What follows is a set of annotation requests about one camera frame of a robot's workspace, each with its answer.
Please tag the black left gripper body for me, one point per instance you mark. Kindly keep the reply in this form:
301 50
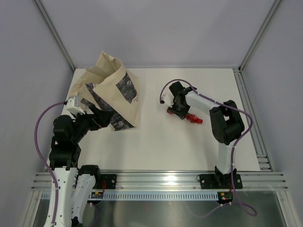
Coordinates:
84 123

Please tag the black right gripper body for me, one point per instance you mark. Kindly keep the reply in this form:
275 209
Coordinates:
181 110

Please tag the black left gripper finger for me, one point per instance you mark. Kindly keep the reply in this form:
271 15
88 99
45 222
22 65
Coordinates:
104 117
94 110

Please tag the red dish soap bottle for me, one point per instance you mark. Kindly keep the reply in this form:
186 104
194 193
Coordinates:
189 117

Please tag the beige canvas tote bag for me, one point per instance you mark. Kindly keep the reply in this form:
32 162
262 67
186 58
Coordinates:
110 86

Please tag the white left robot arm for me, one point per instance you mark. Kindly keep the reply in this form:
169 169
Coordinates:
71 185

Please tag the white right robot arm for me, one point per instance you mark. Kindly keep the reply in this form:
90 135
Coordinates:
227 127

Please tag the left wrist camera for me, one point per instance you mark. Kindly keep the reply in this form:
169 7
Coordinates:
74 106

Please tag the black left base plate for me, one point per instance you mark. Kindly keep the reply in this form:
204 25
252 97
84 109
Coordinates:
107 181

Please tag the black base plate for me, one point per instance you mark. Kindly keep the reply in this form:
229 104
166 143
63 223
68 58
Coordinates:
107 181
213 181

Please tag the white slotted cable duct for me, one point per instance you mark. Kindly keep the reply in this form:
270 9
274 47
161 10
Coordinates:
153 196

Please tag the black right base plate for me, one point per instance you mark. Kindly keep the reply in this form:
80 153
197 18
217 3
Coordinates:
213 181

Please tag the left aluminium frame post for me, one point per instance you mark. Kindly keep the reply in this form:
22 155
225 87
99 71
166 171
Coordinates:
53 31

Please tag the aluminium frame post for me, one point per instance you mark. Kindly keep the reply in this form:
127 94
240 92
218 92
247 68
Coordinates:
53 31
261 31

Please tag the right side aluminium rail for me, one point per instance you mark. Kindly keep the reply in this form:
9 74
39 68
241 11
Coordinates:
263 158

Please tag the aluminium mounting rail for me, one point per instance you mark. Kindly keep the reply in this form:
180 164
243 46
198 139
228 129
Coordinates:
188 180

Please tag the right aluminium frame post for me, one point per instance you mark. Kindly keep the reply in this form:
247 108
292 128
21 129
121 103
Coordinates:
261 31

